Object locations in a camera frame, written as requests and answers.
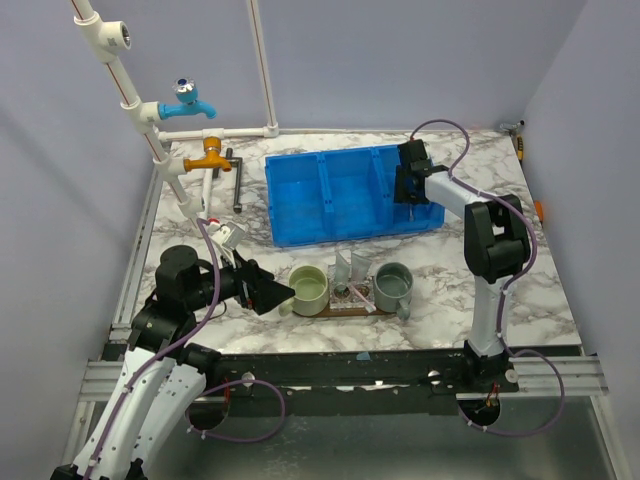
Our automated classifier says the white PVC pipe frame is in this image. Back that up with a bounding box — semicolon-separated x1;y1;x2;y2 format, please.
69;0;280;221

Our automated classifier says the toothpaste tube green cap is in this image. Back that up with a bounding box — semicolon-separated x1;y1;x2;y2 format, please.
334;252;351;298

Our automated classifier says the blue plastic divided bin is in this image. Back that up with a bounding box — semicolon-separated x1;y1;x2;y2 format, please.
265;145;445;247

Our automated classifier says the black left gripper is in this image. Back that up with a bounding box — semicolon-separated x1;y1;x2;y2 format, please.
187;245;296;313

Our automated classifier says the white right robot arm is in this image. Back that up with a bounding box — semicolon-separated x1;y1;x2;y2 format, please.
394;139;531;392

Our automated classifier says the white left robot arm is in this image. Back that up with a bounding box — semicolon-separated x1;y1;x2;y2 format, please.
52;245;295;479

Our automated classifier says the black metal base rail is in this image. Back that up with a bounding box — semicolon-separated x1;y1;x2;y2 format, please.
203;349;518;417

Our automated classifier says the toothpaste tube red cap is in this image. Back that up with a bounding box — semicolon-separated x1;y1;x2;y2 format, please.
351;252;372;284

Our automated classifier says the orange clamp on wall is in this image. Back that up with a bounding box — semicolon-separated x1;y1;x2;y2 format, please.
534;201;545;223

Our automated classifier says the light green ceramic mug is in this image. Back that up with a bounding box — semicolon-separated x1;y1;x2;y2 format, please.
278;265;329;317

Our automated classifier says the pink toothbrush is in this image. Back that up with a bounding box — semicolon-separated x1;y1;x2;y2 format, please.
349;284;376;314

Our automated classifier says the yellow black tool at corner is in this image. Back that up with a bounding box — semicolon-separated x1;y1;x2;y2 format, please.
499;119;526;163

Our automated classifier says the blue plastic faucet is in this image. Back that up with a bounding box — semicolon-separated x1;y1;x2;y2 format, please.
158;77;217;120

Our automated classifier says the grey ceramic mug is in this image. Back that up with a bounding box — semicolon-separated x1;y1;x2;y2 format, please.
373;262;413;321

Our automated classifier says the orange plastic faucet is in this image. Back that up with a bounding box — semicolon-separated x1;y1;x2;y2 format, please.
183;136;232;172

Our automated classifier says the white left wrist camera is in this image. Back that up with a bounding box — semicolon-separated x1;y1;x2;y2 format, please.
211;222;246;267

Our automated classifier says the aluminium extrusion rail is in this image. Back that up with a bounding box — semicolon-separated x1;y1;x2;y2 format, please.
505;356;609;398

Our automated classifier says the black metal hex key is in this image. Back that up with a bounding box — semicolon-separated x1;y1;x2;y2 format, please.
225;147;243;214

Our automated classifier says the clear plastic square holder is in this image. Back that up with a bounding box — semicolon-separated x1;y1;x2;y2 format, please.
327;264;375;309

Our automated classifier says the oval wooden tray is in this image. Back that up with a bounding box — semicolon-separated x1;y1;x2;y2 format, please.
301;305;393;318

